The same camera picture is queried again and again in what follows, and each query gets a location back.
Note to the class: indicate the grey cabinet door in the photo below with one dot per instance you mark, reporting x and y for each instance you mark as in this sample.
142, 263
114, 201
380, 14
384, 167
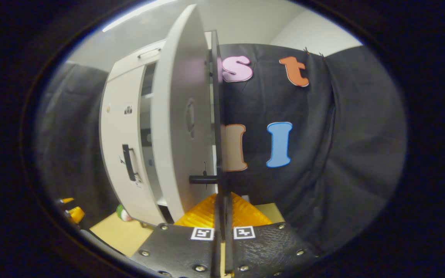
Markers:
118, 116
176, 96

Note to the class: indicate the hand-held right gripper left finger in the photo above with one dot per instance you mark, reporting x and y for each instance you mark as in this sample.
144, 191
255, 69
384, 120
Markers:
180, 251

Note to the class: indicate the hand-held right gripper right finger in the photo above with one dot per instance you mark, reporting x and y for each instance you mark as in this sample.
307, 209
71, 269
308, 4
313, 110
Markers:
269, 247

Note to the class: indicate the watermelon plush toy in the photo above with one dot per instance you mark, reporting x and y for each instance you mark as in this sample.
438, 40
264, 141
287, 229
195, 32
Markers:
123, 214

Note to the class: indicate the grey double-door shoe cabinet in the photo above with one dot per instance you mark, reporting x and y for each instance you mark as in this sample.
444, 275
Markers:
146, 135

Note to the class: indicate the black backdrop cloth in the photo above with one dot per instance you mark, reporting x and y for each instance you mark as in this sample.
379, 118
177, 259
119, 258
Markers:
342, 154

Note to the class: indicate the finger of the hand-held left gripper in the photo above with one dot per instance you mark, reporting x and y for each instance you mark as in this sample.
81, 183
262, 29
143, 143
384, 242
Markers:
77, 215
67, 200

